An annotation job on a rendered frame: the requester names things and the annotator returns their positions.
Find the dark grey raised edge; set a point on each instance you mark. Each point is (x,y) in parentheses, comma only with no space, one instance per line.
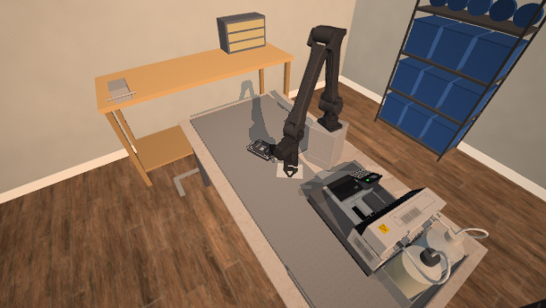
(451,275)

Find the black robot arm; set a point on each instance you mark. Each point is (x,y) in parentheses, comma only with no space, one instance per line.
(330,102)

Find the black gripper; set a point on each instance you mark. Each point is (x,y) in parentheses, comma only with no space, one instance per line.
(294,162)

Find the white multiwell plate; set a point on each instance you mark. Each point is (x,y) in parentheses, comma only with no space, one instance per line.
(281,173)

